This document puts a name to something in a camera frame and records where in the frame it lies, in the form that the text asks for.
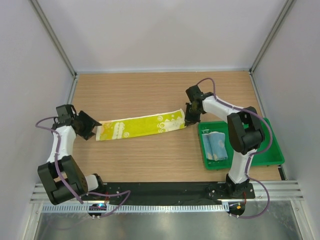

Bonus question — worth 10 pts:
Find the aluminium frame post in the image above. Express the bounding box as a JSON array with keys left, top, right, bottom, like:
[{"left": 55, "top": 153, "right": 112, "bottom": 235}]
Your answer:
[
  {"left": 28, "top": 0, "right": 77, "bottom": 79},
  {"left": 249, "top": 0, "right": 296, "bottom": 75}
]

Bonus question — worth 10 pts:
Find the left aluminium frame post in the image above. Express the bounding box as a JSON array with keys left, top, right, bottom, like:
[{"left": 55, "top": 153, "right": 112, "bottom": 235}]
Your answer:
[{"left": 28, "top": 0, "right": 77, "bottom": 79}]

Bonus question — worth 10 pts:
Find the yellow green printed towel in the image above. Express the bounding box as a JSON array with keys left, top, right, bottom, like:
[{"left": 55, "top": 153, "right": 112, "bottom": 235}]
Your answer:
[{"left": 95, "top": 109, "right": 185, "bottom": 141}]

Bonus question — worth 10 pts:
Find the perforated metal cable rail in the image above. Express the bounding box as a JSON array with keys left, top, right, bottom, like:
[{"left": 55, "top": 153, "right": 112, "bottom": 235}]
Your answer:
[{"left": 41, "top": 203, "right": 229, "bottom": 214}]

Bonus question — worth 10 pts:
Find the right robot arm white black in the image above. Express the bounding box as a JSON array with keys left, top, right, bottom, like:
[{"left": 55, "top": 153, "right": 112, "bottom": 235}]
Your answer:
[{"left": 184, "top": 85, "right": 265, "bottom": 198}]

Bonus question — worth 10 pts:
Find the green plastic tray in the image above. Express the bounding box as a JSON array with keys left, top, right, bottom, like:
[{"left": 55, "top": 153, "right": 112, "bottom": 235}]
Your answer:
[{"left": 197, "top": 121, "right": 285, "bottom": 170}]

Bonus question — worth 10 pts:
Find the right aluminium frame post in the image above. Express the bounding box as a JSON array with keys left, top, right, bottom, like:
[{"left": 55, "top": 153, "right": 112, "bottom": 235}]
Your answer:
[{"left": 249, "top": 0, "right": 296, "bottom": 75}]

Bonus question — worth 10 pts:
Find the blue polka dot towel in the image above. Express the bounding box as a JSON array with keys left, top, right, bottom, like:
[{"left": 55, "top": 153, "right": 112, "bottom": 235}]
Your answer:
[{"left": 201, "top": 131, "right": 228, "bottom": 161}]

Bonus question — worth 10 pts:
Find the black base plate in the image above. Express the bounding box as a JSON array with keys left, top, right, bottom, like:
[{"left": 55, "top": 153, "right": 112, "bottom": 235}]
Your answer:
[{"left": 94, "top": 182, "right": 255, "bottom": 206}]

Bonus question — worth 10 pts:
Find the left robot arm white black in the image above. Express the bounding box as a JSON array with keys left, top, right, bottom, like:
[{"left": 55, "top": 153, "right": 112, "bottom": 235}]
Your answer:
[{"left": 35, "top": 104, "right": 106, "bottom": 206}]

